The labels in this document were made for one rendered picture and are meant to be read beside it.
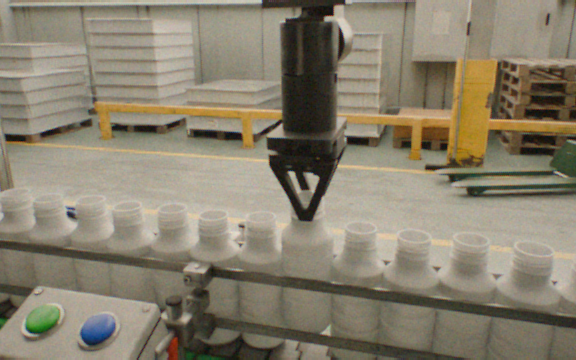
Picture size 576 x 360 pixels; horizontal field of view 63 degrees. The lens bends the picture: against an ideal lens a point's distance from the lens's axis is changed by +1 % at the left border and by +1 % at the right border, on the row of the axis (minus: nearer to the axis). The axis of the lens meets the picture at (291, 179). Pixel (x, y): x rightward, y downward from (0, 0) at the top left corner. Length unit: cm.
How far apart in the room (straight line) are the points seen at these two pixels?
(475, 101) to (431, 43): 234
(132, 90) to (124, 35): 72
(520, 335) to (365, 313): 15
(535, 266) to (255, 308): 30
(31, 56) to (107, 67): 121
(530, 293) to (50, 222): 57
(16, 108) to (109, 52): 137
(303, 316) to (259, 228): 11
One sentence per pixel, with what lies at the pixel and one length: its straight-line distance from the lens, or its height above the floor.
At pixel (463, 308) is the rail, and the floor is 111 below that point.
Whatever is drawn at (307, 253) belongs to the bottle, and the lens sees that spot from 51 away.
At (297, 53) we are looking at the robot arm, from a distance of 46.
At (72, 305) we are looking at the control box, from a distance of 52.
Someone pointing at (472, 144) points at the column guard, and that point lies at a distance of 506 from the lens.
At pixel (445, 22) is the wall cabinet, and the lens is 717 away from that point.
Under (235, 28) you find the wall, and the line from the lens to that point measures 804.
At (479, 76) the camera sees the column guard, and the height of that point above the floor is 95.
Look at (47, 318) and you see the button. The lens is 51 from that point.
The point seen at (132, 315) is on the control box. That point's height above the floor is 112.
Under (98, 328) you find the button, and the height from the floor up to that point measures 112.
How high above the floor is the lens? 137
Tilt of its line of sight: 18 degrees down
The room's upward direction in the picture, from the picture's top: straight up
